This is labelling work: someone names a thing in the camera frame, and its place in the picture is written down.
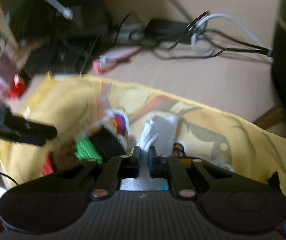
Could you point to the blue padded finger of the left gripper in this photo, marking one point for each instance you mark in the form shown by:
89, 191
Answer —
23, 131

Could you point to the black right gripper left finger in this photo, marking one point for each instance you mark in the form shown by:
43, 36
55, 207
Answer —
100, 181

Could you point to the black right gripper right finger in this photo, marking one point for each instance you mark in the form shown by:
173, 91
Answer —
186, 178

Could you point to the green brown crochet toy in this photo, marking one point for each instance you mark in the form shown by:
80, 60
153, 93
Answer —
101, 144

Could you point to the white paper towel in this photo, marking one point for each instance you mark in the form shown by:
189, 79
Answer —
159, 132

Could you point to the red black small figurine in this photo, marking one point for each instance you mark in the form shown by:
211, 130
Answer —
17, 87

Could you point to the yellow cartoon printed towel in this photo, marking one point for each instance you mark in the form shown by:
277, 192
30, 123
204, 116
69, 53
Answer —
73, 103

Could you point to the black keyboard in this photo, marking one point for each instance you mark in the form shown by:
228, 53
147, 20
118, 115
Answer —
71, 55

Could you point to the black computer monitor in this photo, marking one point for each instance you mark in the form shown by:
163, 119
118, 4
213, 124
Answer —
32, 20

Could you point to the pink tube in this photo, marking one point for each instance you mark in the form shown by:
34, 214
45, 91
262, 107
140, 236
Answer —
113, 57

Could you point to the black power adapter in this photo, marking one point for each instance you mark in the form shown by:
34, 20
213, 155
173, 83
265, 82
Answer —
164, 30

